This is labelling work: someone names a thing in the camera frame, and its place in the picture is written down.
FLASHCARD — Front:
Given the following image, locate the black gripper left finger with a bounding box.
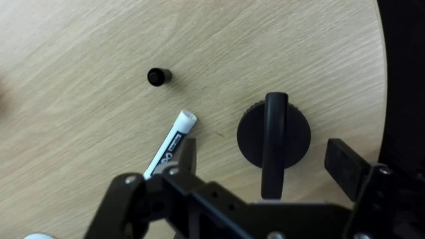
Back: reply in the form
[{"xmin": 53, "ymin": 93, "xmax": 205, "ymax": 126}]
[{"xmin": 179, "ymin": 138, "xmax": 196, "ymax": 173}]

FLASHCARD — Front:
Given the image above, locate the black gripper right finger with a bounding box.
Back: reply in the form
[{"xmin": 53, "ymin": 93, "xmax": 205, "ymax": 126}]
[{"xmin": 324, "ymin": 138, "xmax": 371, "ymax": 202}]

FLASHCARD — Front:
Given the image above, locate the white marker pen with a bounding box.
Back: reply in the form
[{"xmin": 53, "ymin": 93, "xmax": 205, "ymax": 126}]
[{"xmin": 143, "ymin": 110, "xmax": 197, "ymax": 179}]

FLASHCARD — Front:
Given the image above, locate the black marker cap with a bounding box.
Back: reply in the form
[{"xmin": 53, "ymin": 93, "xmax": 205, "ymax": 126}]
[{"xmin": 147, "ymin": 68, "xmax": 172, "ymax": 87}]

